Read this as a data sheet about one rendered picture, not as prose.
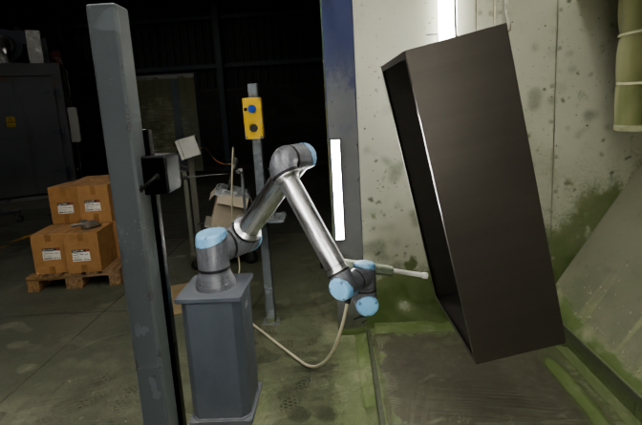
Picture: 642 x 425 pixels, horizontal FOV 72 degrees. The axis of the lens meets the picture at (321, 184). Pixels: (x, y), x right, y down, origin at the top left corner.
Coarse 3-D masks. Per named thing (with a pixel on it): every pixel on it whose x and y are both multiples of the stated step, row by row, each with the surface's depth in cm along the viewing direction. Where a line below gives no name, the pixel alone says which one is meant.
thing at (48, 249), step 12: (48, 228) 412; (60, 228) 409; (72, 228) 408; (36, 240) 390; (48, 240) 391; (60, 240) 392; (36, 252) 392; (48, 252) 393; (60, 252) 394; (36, 264) 393; (48, 264) 394; (60, 264) 396
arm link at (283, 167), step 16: (272, 160) 179; (288, 160) 177; (272, 176) 177; (288, 176) 175; (288, 192) 175; (304, 192) 176; (304, 208) 173; (304, 224) 173; (320, 224) 172; (320, 240) 170; (320, 256) 171; (336, 256) 170; (336, 272) 168; (352, 272) 171; (336, 288) 167; (352, 288) 166
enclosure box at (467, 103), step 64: (384, 64) 196; (448, 64) 150; (512, 64) 150; (448, 128) 154; (512, 128) 154; (448, 192) 158; (512, 192) 158; (448, 256) 224; (512, 256) 162; (512, 320) 166
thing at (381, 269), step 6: (348, 264) 210; (378, 264) 214; (378, 270) 212; (384, 270) 212; (390, 270) 212; (396, 270) 214; (402, 270) 214; (408, 270) 215; (390, 276) 213; (420, 276) 215; (426, 276) 215; (348, 300) 213
